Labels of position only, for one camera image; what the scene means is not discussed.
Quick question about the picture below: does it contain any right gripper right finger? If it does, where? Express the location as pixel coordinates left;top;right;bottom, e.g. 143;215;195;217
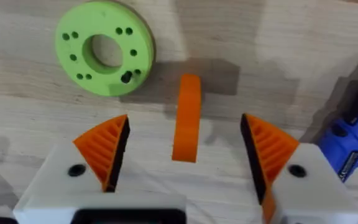
240;113;358;224

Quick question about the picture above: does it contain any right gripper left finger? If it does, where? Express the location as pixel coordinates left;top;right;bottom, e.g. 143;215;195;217
12;114;186;224

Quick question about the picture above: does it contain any blue electric screwdriver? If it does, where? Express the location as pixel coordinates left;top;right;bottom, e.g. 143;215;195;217
318;86;358;183

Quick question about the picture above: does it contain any black screw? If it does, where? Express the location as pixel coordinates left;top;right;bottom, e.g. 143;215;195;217
120;70;134;84

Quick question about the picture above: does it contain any orange ribbed wedge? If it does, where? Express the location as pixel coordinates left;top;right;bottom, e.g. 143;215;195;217
171;73;202;164

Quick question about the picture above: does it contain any green disc with holes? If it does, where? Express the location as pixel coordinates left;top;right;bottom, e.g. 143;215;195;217
54;0;155;97

